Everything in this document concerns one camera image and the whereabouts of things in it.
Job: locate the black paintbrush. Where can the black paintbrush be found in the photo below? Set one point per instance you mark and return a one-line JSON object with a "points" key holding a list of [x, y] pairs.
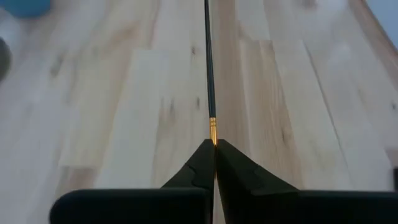
{"points": [[211, 77]]}

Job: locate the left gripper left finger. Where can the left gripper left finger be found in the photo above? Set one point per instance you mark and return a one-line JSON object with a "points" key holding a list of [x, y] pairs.
{"points": [[186, 202]]}

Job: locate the teal paint bottle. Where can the teal paint bottle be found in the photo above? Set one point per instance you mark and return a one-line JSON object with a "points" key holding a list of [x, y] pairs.
{"points": [[25, 7]]}

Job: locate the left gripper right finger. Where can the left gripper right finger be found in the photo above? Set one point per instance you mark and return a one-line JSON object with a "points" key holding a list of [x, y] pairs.
{"points": [[248, 202]]}

